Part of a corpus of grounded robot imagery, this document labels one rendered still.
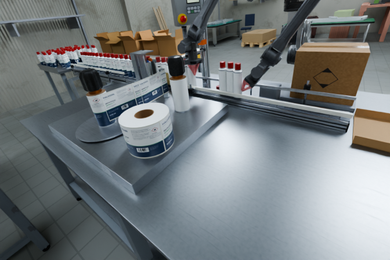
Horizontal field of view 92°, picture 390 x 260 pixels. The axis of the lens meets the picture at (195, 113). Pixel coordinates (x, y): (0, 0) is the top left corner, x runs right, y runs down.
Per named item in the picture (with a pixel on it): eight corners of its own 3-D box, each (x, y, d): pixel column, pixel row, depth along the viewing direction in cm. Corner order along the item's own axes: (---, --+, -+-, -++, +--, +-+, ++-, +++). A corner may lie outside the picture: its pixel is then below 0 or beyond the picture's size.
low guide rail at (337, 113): (169, 85, 141) (169, 82, 140) (170, 84, 141) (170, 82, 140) (351, 118, 80) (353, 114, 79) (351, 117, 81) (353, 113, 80)
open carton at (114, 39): (106, 55, 362) (99, 34, 344) (124, 50, 394) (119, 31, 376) (122, 56, 339) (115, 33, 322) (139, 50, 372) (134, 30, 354)
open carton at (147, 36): (137, 56, 317) (132, 32, 299) (159, 49, 354) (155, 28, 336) (156, 57, 293) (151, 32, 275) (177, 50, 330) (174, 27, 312)
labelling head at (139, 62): (137, 87, 147) (128, 53, 135) (150, 82, 156) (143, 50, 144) (149, 90, 140) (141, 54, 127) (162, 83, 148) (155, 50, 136)
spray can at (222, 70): (217, 94, 120) (216, 62, 110) (221, 91, 123) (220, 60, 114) (225, 96, 117) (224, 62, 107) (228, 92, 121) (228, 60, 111)
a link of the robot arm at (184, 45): (204, 33, 104) (192, 26, 107) (192, 37, 96) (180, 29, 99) (198, 53, 112) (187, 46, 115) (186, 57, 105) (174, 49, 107)
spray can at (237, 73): (231, 97, 114) (231, 64, 104) (236, 94, 117) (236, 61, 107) (238, 99, 111) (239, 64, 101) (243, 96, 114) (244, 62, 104)
